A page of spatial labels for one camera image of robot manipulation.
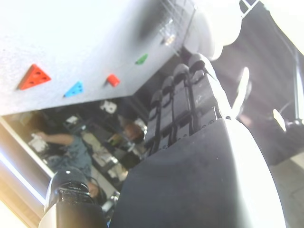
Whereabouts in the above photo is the green block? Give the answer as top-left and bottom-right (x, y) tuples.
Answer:
(134, 53), (149, 65)

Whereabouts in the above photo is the silver wire dish rack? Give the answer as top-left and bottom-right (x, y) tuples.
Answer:
(159, 0), (198, 47)

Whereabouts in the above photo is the person in teal shirt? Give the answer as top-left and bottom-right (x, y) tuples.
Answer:
(35, 132), (94, 178)

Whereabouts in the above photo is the red triangle block with holes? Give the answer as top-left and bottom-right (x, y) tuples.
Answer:
(18, 64), (52, 91)

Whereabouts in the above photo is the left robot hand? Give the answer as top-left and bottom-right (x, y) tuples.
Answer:
(39, 53), (287, 228)

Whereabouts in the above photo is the white LED light strip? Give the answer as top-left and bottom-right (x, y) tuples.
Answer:
(0, 152), (47, 203)

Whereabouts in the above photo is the blue triangle block with holes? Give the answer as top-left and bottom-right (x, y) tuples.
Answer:
(63, 80), (85, 98)

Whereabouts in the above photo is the red cylinder with white cross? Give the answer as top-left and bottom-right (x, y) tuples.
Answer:
(106, 74), (121, 88)

